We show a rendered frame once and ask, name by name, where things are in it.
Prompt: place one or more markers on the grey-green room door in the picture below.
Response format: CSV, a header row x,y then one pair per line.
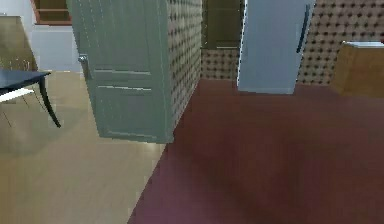
x,y
126,66

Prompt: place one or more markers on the pale blue fridge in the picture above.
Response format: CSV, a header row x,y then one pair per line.
x,y
271,46

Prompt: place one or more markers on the brown framed window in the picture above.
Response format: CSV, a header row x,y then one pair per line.
x,y
53,11

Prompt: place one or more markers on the wooden cupboard with white top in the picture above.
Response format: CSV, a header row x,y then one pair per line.
x,y
361,70

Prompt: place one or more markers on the black table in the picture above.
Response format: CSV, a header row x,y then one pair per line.
x,y
20,80

